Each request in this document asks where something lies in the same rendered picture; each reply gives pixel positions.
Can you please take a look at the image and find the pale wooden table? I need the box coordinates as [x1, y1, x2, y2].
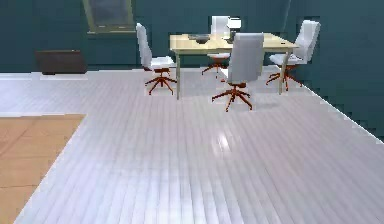
[169, 32, 300, 101]

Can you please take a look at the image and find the white swivel chair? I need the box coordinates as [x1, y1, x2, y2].
[265, 19, 322, 92]
[201, 15, 232, 77]
[211, 32, 265, 113]
[135, 22, 178, 97]

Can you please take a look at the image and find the grey bowl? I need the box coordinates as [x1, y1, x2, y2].
[194, 34, 211, 45]

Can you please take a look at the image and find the white table lamp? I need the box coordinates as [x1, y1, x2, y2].
[227, 17, 242, 43]

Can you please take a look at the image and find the green framed window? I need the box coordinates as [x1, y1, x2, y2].
[82, 0, 137, 35]

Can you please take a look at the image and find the dark brown low cabinet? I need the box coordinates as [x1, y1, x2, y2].
[35, 49, 88, 76]

